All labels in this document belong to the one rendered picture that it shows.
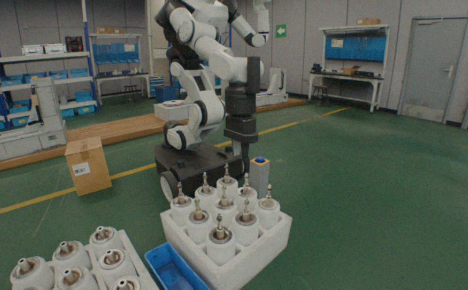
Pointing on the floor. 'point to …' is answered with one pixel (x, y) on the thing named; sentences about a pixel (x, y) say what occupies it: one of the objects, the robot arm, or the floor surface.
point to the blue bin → (172, 270)
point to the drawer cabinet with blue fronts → (158, 79)
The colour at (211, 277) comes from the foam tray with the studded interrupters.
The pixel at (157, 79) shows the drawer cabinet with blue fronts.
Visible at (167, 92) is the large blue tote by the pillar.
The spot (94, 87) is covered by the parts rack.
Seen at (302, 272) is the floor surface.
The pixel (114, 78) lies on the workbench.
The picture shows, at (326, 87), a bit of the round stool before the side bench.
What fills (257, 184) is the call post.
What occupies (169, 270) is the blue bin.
